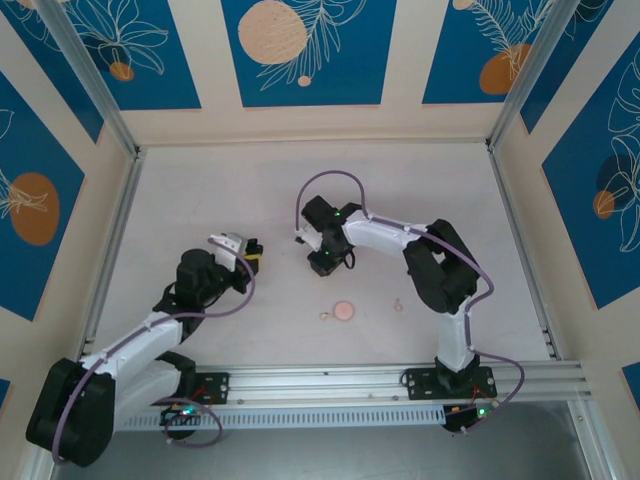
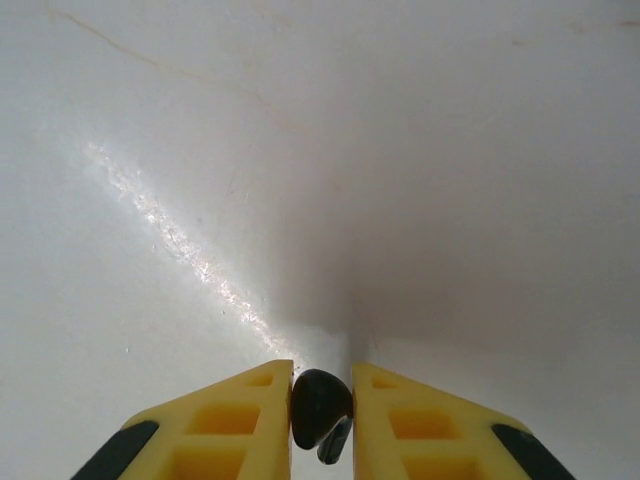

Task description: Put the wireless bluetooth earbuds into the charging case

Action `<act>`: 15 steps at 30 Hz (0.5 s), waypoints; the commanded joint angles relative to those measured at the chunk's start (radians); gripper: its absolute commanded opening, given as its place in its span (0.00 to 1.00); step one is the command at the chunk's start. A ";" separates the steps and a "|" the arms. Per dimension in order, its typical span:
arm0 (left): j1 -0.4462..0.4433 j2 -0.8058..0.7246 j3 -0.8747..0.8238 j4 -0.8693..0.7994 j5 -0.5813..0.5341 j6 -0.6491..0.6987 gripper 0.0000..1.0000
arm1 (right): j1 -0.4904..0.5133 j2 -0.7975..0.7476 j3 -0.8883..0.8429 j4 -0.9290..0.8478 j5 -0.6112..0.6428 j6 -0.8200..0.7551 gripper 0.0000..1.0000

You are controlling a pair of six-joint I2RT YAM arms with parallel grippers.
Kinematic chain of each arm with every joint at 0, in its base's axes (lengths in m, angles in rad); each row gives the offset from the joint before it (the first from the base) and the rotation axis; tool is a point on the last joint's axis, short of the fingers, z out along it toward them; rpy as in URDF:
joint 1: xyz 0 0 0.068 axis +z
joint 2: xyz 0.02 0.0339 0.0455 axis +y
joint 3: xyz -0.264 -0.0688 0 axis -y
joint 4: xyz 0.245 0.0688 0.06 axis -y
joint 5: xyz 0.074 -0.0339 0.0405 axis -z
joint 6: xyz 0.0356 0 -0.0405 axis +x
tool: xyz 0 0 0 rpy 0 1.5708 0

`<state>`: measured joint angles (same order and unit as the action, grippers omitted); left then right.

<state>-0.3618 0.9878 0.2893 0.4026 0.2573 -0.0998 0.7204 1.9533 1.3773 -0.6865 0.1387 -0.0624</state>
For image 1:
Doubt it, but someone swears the left controller board green light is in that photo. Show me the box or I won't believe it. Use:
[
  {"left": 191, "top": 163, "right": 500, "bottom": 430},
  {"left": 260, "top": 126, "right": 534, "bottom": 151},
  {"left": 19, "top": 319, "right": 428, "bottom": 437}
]
[{"left": 159, "top": 405, "right": 201, "bottom": 426}]

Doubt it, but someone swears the controller board green light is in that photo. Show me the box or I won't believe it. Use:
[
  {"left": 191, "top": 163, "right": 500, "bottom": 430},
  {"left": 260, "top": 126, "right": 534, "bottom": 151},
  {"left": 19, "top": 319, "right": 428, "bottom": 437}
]
[
  {"left": 443, "top": 405, "right": 494, "bottom": 435},
  {"left": 159, "top": 405, "right": 201, "bottom": 426}
]

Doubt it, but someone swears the grey metal sheet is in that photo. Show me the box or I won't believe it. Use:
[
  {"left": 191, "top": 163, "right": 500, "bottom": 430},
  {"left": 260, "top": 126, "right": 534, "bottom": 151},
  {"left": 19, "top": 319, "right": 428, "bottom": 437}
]
[{"left": 107, "top": 428, "right": 589, "bottom": 480}]

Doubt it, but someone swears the right controller board green light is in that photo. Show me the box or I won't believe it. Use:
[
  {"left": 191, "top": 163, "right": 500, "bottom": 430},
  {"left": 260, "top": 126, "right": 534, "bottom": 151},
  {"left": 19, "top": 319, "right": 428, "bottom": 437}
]
[{"left": 443, "top": 405, "right": 494, "bottom": 435}]

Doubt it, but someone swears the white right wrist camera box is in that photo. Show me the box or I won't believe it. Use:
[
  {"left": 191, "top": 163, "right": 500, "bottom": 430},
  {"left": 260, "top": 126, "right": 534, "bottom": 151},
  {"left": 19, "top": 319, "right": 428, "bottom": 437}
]
[{"left": 293, "top": 226, "right": 324, "bottom": 254}]

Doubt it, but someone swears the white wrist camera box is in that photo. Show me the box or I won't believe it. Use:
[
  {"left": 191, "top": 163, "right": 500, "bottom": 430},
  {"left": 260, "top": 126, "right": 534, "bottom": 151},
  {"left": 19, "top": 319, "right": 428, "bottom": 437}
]
[
  {"left": 207, "top": 231, "right": 249, "bottom": 269},
  {"left": 293, "top": 226, "right": 324, "bottom": 254}
]

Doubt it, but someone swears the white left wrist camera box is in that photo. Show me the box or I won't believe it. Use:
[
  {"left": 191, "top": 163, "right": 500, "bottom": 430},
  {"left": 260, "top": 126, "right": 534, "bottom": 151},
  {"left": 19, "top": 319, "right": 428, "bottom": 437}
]
[{"left": 207, "top": 231, "right": 249, "bottom": 269}]

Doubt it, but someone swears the aluminium left side rail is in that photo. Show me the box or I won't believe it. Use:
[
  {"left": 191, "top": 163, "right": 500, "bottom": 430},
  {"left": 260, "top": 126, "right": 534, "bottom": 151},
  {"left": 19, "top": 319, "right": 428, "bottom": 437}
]
[{"left": 74, "top": 147, "right": 146, "bottom": 371}]

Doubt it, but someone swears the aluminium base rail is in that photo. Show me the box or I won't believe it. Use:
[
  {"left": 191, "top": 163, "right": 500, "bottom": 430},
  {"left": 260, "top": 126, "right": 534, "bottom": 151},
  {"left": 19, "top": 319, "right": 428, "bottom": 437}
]
[{"left": 194, "top": 360, "right": 594, "bottom": 407}]

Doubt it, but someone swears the grey slotted cable duct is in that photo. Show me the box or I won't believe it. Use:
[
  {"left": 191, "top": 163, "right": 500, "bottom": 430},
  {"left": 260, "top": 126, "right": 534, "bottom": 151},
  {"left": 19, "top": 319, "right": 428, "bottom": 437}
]
[{"left": 117, "top": 404, "right": 446, "bottom": 432}]

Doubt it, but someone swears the aluminium right side rail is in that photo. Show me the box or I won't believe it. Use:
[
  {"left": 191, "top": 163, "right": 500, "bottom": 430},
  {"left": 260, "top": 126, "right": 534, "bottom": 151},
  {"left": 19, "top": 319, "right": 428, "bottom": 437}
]
[{"left": 487, "top": 142, "right": 559, "bottom": 361}]

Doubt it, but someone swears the aluminium left frame post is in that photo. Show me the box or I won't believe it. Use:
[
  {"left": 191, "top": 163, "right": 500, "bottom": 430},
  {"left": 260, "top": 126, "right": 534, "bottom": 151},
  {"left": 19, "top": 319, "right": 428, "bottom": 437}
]
[{"left": 34, "top": 0, "right": 141, "bottom": 159}]

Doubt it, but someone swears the aluminium frame post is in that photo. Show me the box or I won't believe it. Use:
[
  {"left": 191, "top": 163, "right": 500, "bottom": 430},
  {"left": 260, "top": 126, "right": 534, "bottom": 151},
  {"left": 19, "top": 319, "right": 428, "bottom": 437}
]
[
  {"left": 34, "top": 0, "right": 141, "bottom": 159},
  {"left": 487, "top": 0, "right": 586, "bottom": 151}
]

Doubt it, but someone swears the aluminium right frame post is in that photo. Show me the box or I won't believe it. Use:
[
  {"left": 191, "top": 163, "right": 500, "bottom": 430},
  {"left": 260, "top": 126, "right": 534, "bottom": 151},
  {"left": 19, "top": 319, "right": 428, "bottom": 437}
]
[{"left": 487, "top": 0, "right": 586, "bottom": 151}]

